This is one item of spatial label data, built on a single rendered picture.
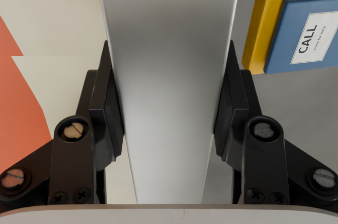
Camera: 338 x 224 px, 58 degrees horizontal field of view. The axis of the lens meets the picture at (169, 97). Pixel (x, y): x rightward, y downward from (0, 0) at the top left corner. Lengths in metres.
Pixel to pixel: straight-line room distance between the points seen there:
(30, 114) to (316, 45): 0.32
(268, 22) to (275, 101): 1.78
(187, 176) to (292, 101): 2.06
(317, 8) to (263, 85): 1.62
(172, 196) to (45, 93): 0.09
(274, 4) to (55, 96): 0.26
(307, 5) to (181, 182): 0.25
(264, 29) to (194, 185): 0.25
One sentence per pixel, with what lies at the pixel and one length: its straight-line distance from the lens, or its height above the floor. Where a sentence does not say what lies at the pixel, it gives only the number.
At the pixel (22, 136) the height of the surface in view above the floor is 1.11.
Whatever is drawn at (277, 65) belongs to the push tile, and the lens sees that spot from 0.40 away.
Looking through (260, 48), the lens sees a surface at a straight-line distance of 0.39.
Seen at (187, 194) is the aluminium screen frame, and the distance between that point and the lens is 0.18.
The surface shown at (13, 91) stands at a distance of 0.18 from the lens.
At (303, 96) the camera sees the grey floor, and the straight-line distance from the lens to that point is 2.21.
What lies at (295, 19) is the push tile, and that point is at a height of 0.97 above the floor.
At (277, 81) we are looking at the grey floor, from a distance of 1.99.
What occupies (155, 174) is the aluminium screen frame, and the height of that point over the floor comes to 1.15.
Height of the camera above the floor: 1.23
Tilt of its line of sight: 42 degrees down
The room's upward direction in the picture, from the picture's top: 168 degrees clockwise
